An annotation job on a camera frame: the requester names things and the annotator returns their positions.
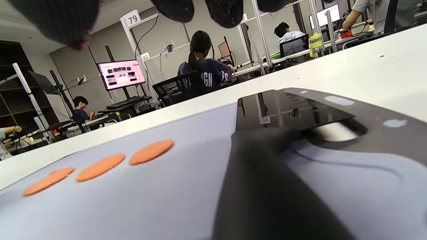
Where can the person's right hand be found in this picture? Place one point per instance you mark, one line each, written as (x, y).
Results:
(60, 23)

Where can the orange plasticine disc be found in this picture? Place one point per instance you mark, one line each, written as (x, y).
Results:
(100, 166)
(151, 151)
(46, 181)

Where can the blue grey cutting board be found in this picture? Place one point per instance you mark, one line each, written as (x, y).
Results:
(133, 206)

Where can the black kitchen knife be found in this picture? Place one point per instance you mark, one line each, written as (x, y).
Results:
(267, 186)

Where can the black panel on stand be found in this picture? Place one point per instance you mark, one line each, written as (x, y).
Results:
(43, 81)

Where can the pink screen monitor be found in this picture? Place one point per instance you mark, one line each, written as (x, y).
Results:
(121, 75)

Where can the dark bookshelf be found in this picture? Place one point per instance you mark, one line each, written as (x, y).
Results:
(13, 100)

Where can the black keyboard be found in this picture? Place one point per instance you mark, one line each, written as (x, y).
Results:
(128, 101)

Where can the black office chair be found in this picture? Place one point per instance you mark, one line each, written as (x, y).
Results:
(180, 88)
(293, 48)

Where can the small pink screen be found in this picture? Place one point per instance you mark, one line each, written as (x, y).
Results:
(224, 50)

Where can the yellow green bottle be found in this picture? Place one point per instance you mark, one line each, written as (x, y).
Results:
(315, 43)

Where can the white screen monitor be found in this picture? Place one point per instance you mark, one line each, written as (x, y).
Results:
(325, 15)

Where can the orange container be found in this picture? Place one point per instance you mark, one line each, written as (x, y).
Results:
(347, 34)

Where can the white frame with number sign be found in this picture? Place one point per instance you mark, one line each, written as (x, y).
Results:
(131, 18)

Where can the white metal post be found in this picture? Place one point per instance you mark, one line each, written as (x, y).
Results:
(30, 96)

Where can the white metal frame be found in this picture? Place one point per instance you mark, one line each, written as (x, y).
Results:
(260, 30)

